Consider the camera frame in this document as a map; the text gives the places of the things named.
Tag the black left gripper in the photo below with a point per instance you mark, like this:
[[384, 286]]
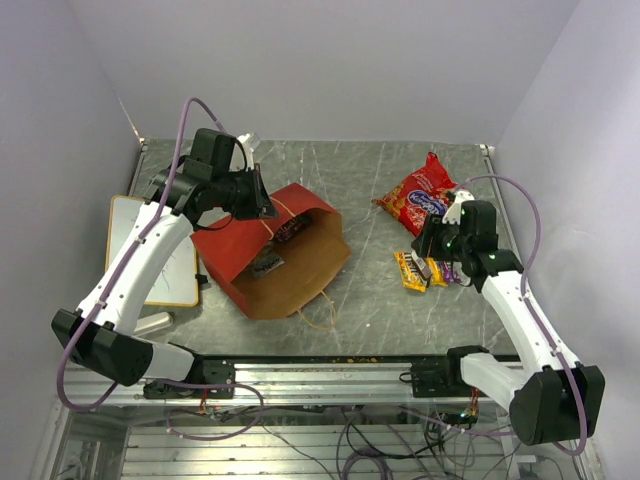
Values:
[[260, 204]]

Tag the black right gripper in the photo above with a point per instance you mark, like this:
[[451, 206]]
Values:
[[426, 244]]

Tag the dark chocolate bar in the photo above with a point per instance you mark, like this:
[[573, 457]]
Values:
[[423, 268]]

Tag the purple candy packet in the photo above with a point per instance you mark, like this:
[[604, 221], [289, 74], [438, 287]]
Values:
[[449, 273]]

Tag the red cookie snack packet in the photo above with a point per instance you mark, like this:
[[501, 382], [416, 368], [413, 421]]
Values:
[[422, 194]]

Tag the yellow M&M candy packet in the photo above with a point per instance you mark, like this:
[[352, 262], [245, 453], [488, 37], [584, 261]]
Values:
[[410, 275]]

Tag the red paper bag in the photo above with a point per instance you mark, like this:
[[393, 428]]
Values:
[[307, 234]]

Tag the yellow snack sachet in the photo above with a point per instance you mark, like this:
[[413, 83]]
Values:
[[437, 273]]

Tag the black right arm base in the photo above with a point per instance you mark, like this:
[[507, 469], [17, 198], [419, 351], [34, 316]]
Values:
[[431, 380]]

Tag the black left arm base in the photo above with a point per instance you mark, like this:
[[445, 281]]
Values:
[[212, 377]]

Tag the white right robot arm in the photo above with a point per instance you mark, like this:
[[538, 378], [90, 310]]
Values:
[[555, 397]]

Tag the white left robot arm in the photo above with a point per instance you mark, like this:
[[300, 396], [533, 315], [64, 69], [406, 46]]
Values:
[[218, 172]]

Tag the dark snack packet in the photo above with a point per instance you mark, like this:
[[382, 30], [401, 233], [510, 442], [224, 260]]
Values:
[[265, 262]]

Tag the silver whiteboard eraser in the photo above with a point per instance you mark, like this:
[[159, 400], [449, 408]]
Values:
[[153, 323]]

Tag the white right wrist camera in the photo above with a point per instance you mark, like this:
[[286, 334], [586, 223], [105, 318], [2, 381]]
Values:
[[454, 212]]

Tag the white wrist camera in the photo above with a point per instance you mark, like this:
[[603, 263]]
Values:
[[454, 212], [250, 141]]

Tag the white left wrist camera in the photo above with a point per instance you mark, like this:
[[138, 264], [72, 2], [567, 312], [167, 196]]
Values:
[[250, 141]]

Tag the aluminium table edge rail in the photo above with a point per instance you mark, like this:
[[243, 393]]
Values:
[[494, 334]]

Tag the small whiteboard yellow frame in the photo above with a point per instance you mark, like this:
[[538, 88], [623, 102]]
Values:
[[176, 285]]

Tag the aluminium front frame rail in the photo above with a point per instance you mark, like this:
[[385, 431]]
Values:
[[292, 381]]

